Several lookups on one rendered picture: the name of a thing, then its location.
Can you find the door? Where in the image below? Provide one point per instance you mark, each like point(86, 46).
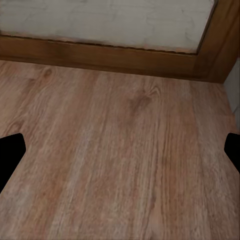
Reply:
point(195, 40)

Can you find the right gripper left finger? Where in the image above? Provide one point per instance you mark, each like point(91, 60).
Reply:
point(12, 150)

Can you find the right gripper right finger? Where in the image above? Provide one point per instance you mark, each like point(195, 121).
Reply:
point(232, 149)

